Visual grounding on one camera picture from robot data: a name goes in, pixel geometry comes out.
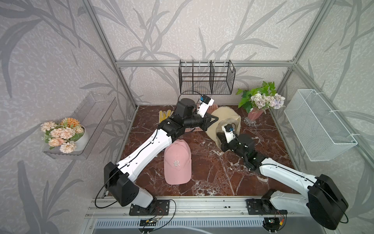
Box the pink vase with flowers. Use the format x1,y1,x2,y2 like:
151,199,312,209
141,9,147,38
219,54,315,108
236,82,285,126

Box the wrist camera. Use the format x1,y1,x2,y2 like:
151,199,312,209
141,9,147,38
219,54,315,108
197,95,214,118
222,123,236,143

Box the yellow work glove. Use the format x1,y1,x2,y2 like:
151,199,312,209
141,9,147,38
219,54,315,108
159,110,173,123

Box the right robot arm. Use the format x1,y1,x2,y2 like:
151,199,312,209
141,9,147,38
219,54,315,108
217,132,349,230

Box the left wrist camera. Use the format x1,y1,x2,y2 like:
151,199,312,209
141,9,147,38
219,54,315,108
197,95,214,118

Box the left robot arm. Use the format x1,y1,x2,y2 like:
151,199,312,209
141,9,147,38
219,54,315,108
102,95,218,213

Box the clear acrylic shelf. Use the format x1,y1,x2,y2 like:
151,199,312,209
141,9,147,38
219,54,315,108
42,92,117,160

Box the white pot peach flowers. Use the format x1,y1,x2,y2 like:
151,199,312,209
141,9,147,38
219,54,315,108
41,118,89,154

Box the pink baseball cap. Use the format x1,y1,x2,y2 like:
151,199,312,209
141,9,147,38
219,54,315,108
164,139,192,185

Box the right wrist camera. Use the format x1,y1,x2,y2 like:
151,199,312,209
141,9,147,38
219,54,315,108
222,123,236,143

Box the white mesh wall basket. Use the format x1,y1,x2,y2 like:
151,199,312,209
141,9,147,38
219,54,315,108
284,89,357,161

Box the black wire rack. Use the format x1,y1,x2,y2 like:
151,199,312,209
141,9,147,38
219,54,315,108
178,60,236,95

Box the pink plastic basket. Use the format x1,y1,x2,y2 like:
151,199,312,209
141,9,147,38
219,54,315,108
194,104,218,132

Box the beige baseball cap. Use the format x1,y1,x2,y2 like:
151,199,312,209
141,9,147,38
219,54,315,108
206,106,241,148

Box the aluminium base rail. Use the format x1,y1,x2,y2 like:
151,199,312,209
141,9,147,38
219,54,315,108
84,195,331,219

